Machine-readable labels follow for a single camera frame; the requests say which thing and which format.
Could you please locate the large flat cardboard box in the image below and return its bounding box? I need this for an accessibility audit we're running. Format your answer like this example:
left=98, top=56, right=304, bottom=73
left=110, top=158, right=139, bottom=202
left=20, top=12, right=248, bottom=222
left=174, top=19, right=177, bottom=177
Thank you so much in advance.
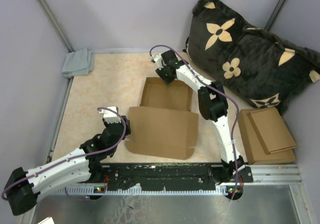
left=238, top=108, right=297, bottom=165

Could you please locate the white paper corner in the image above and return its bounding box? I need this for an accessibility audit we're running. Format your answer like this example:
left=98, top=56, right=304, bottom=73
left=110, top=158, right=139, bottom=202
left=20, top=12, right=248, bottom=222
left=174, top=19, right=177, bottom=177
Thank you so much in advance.
left=37, top=217, right=55, bottom=224

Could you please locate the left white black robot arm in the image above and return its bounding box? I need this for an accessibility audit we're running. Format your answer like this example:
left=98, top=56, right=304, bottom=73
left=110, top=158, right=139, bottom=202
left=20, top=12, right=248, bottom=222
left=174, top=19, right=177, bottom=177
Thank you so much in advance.
left=1, top=116, right=131, bottom=216

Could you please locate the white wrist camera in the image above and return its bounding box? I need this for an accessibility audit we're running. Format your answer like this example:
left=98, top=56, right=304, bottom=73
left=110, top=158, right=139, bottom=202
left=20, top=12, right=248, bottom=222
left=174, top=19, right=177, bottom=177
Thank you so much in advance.
left=97, top=106, right=121, bottom=124
left=150, top=53, right=164, bottom=69

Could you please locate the white slotted cable duct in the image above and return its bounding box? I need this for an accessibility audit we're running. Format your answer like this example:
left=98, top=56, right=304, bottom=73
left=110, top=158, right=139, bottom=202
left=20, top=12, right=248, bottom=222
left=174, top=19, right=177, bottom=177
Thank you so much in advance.
left=39, top=183, right=243, bottom=196

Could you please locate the black floral plush cushion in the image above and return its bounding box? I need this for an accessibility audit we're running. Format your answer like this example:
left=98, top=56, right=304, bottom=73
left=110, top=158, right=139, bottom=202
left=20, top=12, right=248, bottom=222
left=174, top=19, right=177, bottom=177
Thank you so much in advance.
left=186, top=0, right=320, bottom=113

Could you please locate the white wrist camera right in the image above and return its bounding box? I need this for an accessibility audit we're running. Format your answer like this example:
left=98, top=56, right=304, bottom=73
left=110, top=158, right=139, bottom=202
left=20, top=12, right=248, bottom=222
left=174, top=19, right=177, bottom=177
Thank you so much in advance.
left=150, top=53, right=164, bottom=69

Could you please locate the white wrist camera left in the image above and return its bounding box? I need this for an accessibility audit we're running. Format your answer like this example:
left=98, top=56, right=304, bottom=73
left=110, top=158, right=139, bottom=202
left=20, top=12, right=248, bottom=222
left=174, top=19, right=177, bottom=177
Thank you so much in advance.
left=97, top=106, right=121, bottom=124

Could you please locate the brown cardboard box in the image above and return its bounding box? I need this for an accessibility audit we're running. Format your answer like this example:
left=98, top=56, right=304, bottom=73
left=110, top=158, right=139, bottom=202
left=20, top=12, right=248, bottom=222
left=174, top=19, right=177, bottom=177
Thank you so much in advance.
left=125, top=77, right=199, bottom=160

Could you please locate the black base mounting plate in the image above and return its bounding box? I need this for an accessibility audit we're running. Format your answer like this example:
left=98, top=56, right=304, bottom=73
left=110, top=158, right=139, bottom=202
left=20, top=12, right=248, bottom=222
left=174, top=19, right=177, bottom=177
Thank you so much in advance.
left=74, top=162, right=253, bottom=192

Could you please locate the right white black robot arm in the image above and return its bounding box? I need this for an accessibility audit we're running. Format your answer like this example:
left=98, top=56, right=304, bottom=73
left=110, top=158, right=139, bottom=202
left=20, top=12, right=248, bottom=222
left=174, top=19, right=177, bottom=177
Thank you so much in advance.
left=150, top=50, right=245, bottom=182

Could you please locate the small flat cardboard box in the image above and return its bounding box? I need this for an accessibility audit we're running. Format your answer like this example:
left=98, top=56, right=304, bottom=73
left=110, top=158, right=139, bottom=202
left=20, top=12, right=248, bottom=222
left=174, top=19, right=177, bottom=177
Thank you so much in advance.
left=248, top=108, right=297, bottom=154

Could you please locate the grey folded cloth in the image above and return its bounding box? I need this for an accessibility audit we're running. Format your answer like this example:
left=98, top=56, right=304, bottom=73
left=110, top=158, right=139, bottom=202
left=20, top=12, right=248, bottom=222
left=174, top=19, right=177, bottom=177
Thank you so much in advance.
left=61, top=48, right=94, bottom=79

